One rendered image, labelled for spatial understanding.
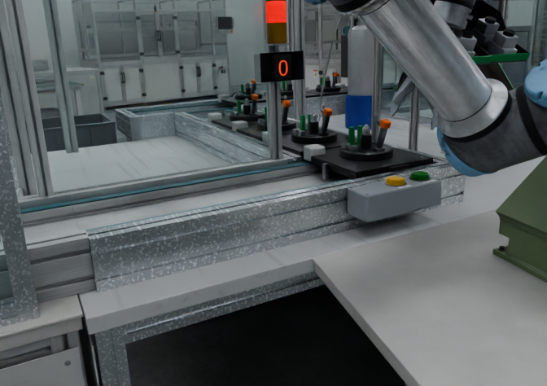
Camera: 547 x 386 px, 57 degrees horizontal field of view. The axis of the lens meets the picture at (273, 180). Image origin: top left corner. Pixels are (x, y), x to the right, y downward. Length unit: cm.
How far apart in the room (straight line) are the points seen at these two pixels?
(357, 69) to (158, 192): 128
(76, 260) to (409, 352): 56
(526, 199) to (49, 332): 85
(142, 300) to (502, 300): 59
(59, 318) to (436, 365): 57
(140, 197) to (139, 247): 28
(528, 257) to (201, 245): 59
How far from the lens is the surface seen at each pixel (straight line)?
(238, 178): 126
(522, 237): 101
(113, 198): 118
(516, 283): 96
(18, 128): 157
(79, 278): 95
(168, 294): 90
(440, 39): 75
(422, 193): 114
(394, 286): 90
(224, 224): 97
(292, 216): 103
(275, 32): 127
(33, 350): 93
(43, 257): 92
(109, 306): 89
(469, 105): 81
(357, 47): 223
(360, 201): 106
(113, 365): 95
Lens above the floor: 128
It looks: 16 degrees down
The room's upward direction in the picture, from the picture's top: 2 degrees counter-clockwise
